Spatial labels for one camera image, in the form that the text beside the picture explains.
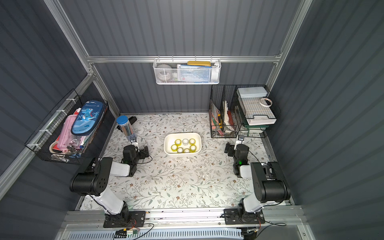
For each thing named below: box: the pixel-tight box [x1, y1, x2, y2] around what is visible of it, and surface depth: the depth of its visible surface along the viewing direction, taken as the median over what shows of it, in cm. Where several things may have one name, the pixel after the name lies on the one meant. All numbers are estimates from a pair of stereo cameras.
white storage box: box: [163, 132, 202, 157], surface depth 102 cm
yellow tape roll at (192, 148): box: [189, 144, 197, 153], surface depth 101 cm
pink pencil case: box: [57, 114, 83, 151], surface depth 69 cm
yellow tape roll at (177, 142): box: [174, 139, 182, 146], surface depth 104 cm
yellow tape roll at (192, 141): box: [189, 138, 196, 145], surface depth 104 cm
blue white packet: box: [177, 64, 212, 83], surface depth 88 cm
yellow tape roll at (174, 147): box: [170, 144, 178, 152], surface depth 101 cm
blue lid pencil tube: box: [116, 115, 137, 141], surface depth 95 cm
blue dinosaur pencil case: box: [71, 100, 106, 136], surface depth 71 cm
